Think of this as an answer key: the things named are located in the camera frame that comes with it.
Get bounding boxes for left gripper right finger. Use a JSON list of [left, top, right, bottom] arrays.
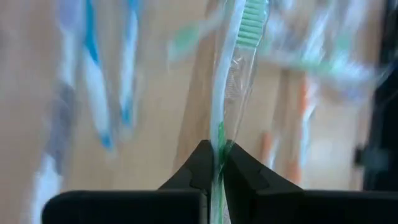
[[221, 141, 398, 224]]

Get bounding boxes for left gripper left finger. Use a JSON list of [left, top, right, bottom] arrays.
[[41, 139, 216, 224]]

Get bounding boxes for green white toothbrush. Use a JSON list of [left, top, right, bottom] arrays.
[[208, 0, 271, 224], [166, 23, 201, 62], [264, 30, 379, 97]]

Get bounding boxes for blue white toothbrush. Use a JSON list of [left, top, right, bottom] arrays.
[[81, 0, 114, 151], [119, 0, 141, 127]]

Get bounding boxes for purple white wrapped toothbrush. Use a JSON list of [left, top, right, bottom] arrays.
[[29, 0, 80, 224]]

